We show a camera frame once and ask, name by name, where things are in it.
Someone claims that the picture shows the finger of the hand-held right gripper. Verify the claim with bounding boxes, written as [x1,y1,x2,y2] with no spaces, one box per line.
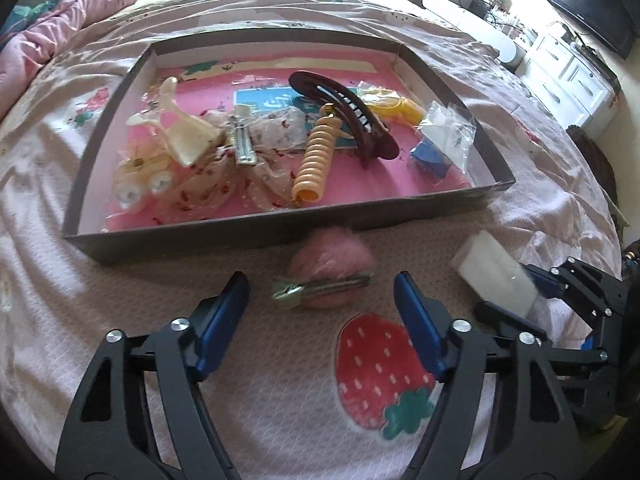
[475,301,608,366]
[522,257,626,318]

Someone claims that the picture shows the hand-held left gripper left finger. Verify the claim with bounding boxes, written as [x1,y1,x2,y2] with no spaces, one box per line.
[55,271,251,480]

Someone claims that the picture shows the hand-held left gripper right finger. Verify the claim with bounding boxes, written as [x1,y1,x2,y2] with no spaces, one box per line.
[394,271,586,480]

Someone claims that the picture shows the white packet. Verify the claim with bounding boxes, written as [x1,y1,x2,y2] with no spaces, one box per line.
[450,230,538,318]

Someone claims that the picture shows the dark grey cardboard box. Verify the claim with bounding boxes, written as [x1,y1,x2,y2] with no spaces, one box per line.
[61,27,516,266]

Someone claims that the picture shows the pink fuzzy hair clip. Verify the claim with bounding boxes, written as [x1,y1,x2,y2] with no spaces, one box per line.
[272,226,376,311]

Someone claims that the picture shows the cream claw hair clip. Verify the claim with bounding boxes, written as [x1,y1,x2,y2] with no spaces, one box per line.
[125,76,226,168]

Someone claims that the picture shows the orange spiral hair tie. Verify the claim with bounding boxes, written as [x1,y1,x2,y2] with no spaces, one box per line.
[291,102,351,206]

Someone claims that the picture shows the maroon banana hair clip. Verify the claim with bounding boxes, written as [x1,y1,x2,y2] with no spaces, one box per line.
[289,71,401,168]

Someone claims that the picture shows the yellow rings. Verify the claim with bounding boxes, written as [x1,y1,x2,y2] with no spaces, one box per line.
[357,80,426,128]

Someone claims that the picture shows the pink printed bed sheet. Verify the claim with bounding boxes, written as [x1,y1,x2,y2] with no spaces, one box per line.
[0,0,626,480]

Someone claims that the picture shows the dark basket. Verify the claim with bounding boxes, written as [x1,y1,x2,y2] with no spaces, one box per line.
[567,125,618,201]

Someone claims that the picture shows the blue box in clear wrap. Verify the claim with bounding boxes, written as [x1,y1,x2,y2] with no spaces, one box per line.
[407,101,476,183]

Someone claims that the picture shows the sheer bow hair clip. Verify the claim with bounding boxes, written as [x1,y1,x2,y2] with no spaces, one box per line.
[175,107,321,216]

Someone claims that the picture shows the white cabinet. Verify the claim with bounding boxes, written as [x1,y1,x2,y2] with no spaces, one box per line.
[520,25,621,136]

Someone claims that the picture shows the black television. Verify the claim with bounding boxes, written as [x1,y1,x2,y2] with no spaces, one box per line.
[540,0,640,58]

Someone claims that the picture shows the pink quilt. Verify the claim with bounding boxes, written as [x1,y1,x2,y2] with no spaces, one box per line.
[0,0,141,101]

